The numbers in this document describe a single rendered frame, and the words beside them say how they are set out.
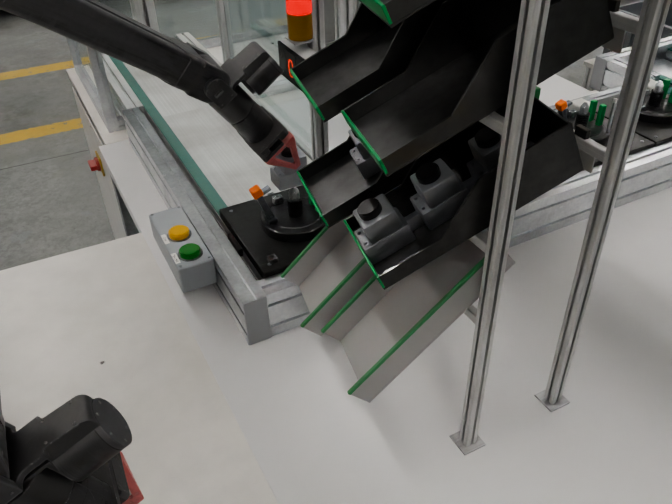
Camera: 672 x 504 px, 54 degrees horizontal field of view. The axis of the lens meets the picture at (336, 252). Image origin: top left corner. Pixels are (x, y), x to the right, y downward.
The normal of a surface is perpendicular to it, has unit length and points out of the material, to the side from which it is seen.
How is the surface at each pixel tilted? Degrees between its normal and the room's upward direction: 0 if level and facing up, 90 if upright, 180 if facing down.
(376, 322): 45
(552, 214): 90
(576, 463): 0
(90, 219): 0
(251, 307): 90
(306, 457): 0
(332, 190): 25
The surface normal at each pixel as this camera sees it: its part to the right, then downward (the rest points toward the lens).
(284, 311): 0.47, 0.53
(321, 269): -0.69, -0.42
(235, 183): -0.03, -0.79
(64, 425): -0.36, -0.63
